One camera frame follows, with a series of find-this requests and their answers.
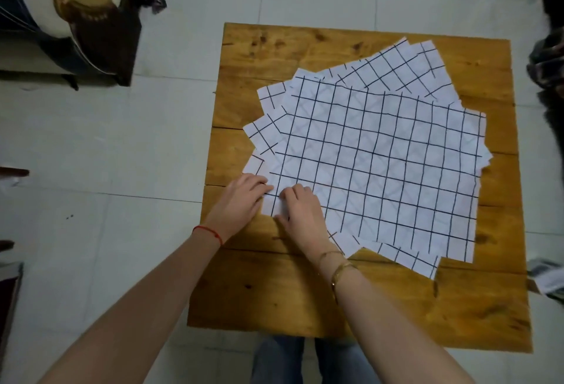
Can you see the person's right hand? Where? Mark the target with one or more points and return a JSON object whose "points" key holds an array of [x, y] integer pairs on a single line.
{"points": [[306, 221]]}

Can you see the person's left hand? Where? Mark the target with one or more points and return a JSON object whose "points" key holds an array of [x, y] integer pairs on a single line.
{"points": [[240, 203]]}

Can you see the pile of grid cloths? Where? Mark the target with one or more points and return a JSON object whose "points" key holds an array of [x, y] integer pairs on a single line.
{"points": [[396, 66]]}

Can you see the person's right forearm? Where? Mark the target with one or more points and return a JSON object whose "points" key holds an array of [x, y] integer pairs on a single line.
{"points": [[387, 335]]}

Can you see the person's left forearm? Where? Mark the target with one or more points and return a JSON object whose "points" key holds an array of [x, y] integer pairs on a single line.
{"points": [[145, 309]]}

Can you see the person's denim trousers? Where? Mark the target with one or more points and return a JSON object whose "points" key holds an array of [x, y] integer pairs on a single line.
{"points": [[277, 361]]}

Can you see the gold bangle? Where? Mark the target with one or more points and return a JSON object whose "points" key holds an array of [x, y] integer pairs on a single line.
{"points": [[341, 270]]}

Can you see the wooden table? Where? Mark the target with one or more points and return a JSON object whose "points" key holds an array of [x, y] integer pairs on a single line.
{"points": [[273, 291]]}

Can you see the small white orange box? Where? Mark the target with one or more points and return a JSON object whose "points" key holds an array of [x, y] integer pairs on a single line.
{"points": [[548, 278]]}

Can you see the dark red refrigerator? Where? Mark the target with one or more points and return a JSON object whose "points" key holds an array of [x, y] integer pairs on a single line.
{"points": [[6, 304]]}

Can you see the cream and denim armchair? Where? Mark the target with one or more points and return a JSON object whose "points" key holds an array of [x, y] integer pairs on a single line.
{"points": [[39, 0]]}

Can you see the red plaid blanket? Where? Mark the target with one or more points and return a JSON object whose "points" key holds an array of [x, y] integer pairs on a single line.
{"points": [[546, 58]]}

